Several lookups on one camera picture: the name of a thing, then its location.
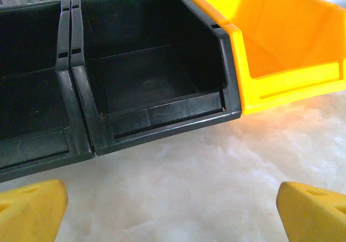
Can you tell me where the black plastic storage bin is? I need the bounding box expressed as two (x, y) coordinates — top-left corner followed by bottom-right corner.
(69, 0), (242, 156)
(0, 0), (95, 183)

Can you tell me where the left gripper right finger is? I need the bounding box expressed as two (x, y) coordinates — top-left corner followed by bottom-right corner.
(276, 181), (346, 242)

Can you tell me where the yellow plastic storage bin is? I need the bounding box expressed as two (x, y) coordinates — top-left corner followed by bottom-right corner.
(175, 0), (346, 116)

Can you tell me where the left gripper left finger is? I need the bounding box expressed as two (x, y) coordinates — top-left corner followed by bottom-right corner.
(0, 179), (68, 242)

